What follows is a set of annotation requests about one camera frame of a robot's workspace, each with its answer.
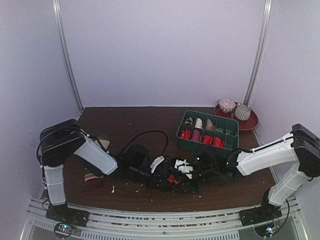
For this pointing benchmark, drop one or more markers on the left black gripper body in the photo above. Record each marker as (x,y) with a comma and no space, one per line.
(151,183)

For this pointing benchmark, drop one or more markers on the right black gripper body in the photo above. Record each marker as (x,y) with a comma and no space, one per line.
(194,172)

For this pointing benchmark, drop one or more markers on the black argyle sock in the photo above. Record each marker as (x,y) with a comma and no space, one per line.
(173,175)

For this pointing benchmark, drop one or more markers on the red and beige sock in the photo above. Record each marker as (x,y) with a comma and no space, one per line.
(218,142)

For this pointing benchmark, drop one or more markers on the green divided organizer tray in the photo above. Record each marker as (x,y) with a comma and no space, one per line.
(198,129)

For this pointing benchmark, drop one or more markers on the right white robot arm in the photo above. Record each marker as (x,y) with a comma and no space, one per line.
(301,147)

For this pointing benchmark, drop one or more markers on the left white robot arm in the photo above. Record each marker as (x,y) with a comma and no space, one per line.
(59,142)

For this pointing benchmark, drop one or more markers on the red rolled sock in tray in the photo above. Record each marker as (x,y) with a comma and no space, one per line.
(207,140)

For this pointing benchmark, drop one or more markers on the maroon rolled sock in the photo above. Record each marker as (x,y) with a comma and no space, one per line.
(195,136)

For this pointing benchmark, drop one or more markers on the red zigzag rolled sock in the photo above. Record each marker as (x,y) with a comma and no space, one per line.
(185,134)

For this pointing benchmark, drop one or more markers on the cream rolled sock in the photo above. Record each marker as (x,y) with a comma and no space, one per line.
(198,123)

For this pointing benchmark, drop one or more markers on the tan rolled sock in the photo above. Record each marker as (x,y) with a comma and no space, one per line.
(209,125)

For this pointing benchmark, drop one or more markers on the black beige patterned rolled sock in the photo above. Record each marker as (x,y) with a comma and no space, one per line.
(189,121)

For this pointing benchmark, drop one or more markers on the red round plate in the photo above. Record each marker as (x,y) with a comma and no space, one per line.
(247,120)

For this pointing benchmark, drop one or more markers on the pink patterned bowl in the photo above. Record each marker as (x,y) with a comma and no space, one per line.
(226,105)

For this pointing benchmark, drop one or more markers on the grey striped cup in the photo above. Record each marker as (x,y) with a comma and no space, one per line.
(242,112)

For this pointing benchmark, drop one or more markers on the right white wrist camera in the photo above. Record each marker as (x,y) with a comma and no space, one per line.
(184,167)

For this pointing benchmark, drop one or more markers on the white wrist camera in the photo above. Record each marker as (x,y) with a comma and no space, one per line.
(157,161)
(184,167)

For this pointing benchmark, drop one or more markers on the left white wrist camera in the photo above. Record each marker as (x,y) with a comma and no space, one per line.
(157,161)

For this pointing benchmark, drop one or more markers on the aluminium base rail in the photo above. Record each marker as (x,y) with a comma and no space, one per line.
(107,224)

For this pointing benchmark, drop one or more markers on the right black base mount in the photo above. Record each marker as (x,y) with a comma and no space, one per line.
(266,212)

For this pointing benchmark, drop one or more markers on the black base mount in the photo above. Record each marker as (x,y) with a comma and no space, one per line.
(68,220)
(266,212)

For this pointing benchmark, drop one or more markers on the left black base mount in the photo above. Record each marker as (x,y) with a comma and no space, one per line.
(68,220)

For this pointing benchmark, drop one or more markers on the right aluminium frame post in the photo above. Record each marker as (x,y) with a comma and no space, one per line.
(261,47)

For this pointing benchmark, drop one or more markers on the aluminium frame post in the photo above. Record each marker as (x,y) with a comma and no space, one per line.
(261,47)
(65,53)

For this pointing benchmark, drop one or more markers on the left aluminium frame post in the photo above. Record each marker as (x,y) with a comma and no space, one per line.
(65,53)

